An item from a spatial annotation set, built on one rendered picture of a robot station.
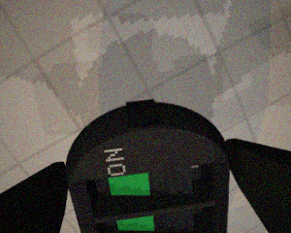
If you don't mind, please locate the dark grey switch panel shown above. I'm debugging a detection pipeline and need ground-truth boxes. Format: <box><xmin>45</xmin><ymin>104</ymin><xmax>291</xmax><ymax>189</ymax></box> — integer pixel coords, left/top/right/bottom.
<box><xmin>65</xmin><ymin>98</ymin><xmax>230</xmax><ymax>233</ymax></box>

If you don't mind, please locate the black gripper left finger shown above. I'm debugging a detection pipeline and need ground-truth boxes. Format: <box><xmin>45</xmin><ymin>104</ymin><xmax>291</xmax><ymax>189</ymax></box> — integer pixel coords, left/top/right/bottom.
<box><xmin>0</xmin><ymin>162</ymin><xmax>68</xmax><ymax>233</ymax></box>

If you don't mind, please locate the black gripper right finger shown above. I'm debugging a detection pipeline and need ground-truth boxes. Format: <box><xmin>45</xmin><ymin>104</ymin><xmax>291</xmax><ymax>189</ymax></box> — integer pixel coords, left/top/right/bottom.
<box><xmin>226</xmin><ymin>139</ymin><xmax>291</xmax><ymax>233</ymax></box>

